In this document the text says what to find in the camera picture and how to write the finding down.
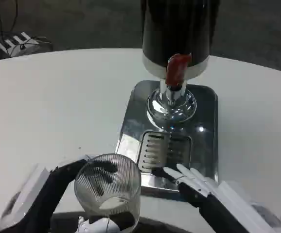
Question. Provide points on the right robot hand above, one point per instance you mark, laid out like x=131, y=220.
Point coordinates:
x=211, y=206

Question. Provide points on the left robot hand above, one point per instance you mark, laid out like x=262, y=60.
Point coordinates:
x=45, y=194

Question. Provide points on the clear ribbed glass cup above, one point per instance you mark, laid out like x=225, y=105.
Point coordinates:
x=121, y=189

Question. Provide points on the steel drip tray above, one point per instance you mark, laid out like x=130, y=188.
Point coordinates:
x=205, y=136

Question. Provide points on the slotted steel tray grid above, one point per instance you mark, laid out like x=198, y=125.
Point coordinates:
x=152, y=150

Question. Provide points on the white power strip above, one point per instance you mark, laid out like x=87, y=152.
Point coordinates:
x=15, y=43

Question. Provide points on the black drink dispenser chrome stand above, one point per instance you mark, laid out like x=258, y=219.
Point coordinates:
x=177, y=31

